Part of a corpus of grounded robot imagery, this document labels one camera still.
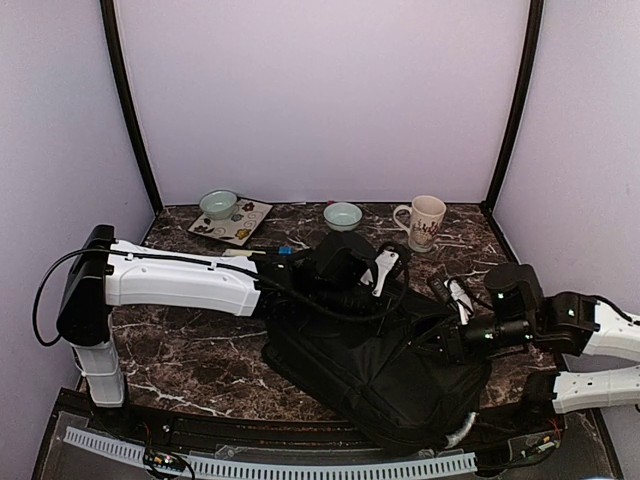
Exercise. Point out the black right frame post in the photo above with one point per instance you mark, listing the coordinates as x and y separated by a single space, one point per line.
521 89

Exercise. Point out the black frame post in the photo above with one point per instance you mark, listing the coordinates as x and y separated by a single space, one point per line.
521 89
126 101

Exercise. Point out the black student backpack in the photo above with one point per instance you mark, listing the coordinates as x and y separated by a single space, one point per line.
378 375

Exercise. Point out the white slotted cable duct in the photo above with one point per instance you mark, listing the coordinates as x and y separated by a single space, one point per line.
245 463

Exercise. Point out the blue capped black marker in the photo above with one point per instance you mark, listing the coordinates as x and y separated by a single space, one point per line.
275 251

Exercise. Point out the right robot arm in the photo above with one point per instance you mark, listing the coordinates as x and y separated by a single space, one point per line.
566 323

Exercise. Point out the floral square plate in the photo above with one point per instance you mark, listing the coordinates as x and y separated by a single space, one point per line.
246 217

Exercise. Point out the cream floral mug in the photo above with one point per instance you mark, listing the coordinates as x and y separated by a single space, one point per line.
426 214

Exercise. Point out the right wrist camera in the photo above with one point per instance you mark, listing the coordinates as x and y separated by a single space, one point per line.
455 294

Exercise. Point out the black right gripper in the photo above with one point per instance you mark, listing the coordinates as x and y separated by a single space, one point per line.
453 346

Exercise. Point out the pale green bowl centre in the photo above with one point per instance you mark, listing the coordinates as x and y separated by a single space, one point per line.
342 216

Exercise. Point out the black left frame post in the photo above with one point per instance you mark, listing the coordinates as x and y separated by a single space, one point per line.
126 101

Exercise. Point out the pale green bowl on plate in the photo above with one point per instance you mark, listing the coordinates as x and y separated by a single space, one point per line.
218 205

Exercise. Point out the yellow highlighter pen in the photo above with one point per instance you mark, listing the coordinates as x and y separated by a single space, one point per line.
238 253

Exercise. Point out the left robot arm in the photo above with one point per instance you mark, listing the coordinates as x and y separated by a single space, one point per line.
339 280

